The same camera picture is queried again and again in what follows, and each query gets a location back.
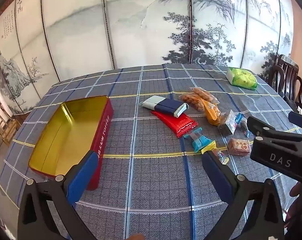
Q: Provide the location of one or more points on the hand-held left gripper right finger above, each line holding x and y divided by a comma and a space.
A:
217, 177

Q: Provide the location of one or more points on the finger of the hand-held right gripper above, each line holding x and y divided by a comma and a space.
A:
268, 131
301, 120

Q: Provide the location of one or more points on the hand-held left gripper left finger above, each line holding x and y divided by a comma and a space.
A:
81, 180

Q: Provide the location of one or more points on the yellow-topped small packet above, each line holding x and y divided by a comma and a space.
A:
222, 157

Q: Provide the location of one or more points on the small blue snack packet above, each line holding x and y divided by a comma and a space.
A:
241, 118

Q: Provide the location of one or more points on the small brown cake packet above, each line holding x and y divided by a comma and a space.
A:
238, 146

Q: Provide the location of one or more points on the teal and yellow candy packet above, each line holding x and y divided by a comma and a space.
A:
199, 141

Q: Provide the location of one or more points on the dark clear snack packet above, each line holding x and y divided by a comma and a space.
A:
227, 125

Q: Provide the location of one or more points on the red tin box gold inside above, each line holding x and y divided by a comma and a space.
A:
66, 135

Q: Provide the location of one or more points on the orange snack packet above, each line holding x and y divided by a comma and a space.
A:
212, 112

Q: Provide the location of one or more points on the red snack packet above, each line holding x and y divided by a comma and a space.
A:
178, 123

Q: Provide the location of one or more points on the white and navy snack packet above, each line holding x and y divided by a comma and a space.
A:
163, 105

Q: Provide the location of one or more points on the person's right hand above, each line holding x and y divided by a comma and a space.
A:
294, 190

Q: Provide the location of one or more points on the green tissue pack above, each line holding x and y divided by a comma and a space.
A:
241, 78

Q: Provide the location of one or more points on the grey plaid tablecloth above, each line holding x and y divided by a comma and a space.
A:
153, 180

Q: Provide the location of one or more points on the light wooden chair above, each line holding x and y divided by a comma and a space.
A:
6, 130

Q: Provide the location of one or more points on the ink landscape folding screen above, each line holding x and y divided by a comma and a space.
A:
116, 30

